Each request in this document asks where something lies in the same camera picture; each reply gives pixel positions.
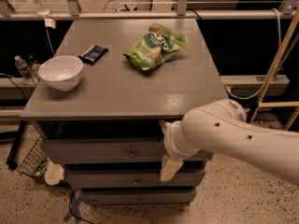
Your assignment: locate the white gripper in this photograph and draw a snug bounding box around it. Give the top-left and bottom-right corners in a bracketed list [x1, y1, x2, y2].
[159, 119, 199, 182]

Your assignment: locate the grey top drawer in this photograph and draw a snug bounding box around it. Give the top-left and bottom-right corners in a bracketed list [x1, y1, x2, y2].
[40, 136, 215, 165]

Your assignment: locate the grey drawer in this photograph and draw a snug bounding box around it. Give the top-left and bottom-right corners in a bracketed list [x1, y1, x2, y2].
[80, 189, 196, 205]
[66, 170, 206, 189]
[40, 136, 215, 165]

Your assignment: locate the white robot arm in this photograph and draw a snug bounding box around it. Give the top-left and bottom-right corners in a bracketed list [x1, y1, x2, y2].
[160, 99, 299, 187]

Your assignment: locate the grey bottom drawer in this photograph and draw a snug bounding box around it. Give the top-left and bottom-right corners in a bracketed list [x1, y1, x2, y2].
[80, 189, 196, 205]

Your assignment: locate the grey drawer cabinet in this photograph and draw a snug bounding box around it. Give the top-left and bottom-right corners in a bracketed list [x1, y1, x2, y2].
[21, 19, 227, 194]

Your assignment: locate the grey middle drawer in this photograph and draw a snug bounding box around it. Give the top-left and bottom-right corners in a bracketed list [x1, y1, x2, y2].
[66, 170, 206, 189]

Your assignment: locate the green chip bag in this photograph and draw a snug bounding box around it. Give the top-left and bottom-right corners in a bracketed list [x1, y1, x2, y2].
[123, 22, 189, 73]

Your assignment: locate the dark blue snack packet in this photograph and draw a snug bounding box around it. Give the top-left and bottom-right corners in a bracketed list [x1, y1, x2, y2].
[78, 45, 108, 65]

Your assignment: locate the white round lid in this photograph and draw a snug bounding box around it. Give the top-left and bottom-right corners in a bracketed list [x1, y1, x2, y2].
[44, 162, 64, 186]

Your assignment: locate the white bowl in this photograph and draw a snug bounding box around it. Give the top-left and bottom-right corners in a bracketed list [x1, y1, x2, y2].
[38, 55, 83, 91]

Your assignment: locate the green can in basket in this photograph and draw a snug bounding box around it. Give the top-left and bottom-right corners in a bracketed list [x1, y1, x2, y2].
[33, 161, 49, 178]

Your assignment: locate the dark-capped bottle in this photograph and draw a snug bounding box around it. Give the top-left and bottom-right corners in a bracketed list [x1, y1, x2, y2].
[27, 55, 41, 80]

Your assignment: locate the clear plastic water bottle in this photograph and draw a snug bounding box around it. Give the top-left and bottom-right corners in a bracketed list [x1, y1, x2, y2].
[15, 56, 37, 85]

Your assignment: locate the white webcam on stand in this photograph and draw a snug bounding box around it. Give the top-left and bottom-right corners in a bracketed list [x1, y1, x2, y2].
[32, 0, 50, 16]

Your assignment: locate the white cable right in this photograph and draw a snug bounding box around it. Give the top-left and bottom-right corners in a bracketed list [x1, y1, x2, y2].
[225, 7, 282, 101]

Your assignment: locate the yellow metal frame stand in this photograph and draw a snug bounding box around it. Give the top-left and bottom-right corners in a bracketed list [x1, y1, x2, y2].
[249, 7, 299, 132]

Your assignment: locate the black floor cable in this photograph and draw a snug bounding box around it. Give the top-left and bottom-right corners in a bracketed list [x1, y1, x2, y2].
[67, 189, 94, 224]

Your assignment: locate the black wire basket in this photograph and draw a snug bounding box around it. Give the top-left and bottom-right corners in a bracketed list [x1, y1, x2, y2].
[18, 138, 49, 181]

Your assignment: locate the black cable left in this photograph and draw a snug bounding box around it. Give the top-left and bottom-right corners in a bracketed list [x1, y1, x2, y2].
[0, 73, 28, 101]

